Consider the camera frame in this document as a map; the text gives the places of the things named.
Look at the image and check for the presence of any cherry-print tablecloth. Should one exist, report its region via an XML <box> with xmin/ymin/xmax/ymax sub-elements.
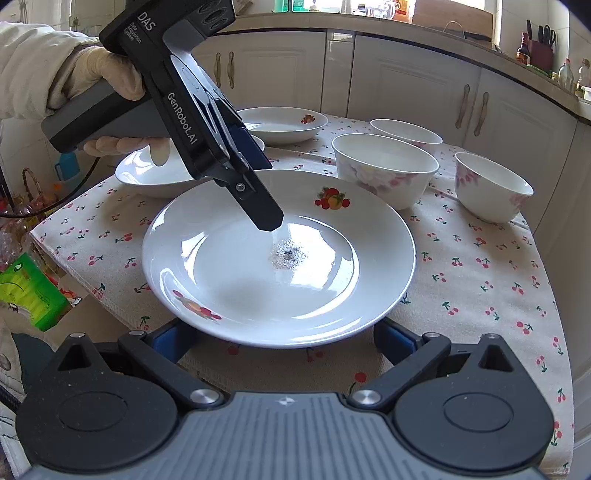
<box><xmin>28</xmin><ymin>113</ymin><xmax>571</xmax><ymax>462</ymax></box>

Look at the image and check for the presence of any wicker basket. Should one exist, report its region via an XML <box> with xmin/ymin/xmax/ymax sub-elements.
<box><xmin>21</xmin><ymin>168</ymin><xmax>54</xmax><ymax>220</ymax></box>

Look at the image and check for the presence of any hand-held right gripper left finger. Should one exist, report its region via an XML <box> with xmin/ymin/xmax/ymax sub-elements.
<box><xmin>55</xmin><ymin>318</ymin><xmax>227</xmax><ymax>411</ymax></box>

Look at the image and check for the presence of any red knife block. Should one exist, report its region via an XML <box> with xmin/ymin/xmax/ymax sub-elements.
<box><xmin>526</xmin><ymin>39</ymin><xmax>555</xmax><ymax>72</ymax></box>

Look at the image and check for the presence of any black cable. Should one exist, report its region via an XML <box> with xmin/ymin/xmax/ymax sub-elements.
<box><xmin>0</xmin><ymin>156</ymin><xmax>100</xmax><ymax>219</ymax></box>

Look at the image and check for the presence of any wooden cutting board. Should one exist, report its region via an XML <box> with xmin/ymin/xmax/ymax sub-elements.
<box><xmin>413</xmin><ymin>0</ymin><xmax>494</xmax><ymax>26</ymax></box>

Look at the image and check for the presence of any large white floral bowl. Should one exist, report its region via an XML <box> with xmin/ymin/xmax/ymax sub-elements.
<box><xmin>331</xmin><ymin>133</ymin><xmax>439</xmax><ymax>210</ymax></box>

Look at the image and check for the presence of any green packet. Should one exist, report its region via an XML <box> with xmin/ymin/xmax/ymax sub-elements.
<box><xmin>0</xmin><ymin>253</ymin><xmax>71</xmax><ymax>332</ymax></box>

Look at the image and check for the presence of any large white fruit-print plate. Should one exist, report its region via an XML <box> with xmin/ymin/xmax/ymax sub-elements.
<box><xmin>141</xmin><ymin>168</ymin><xmax>417</xmax><ymax>349</ymax></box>

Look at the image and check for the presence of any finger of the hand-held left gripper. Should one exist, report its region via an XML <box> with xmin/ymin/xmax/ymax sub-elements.
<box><xmin>215</xmin><ymin>95</ymin><xmax>274</xmax><ymax>172</ymax></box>
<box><xmin>191</xmin><ymin>88</ymin><xmax>284</xmax><ymax>232</ymax></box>

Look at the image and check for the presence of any person's left hand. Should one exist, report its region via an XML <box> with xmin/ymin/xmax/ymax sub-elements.
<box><xmin>76</xmin><ymin>46</ymin><xmax>172</xmax><ymax>168</ymax></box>

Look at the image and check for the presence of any beige kitchen countertop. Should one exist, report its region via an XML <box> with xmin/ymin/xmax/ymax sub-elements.
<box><xmin>226</xmin><ymin>11</ymin><xmax>591</xmax><ymax>121</ymax></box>

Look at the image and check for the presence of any person's left forearm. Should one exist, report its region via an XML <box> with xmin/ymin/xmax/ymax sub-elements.
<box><xmin>0</xmin><ymin>21</ymin><xmax>109</xmax><ymax>123</ymax></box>

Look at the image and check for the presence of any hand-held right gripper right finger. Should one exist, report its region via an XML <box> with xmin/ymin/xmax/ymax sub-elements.
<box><xmin>346</xmin><ymin>318</ymin><xmax>527</xmax><ymax>411</ymax></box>

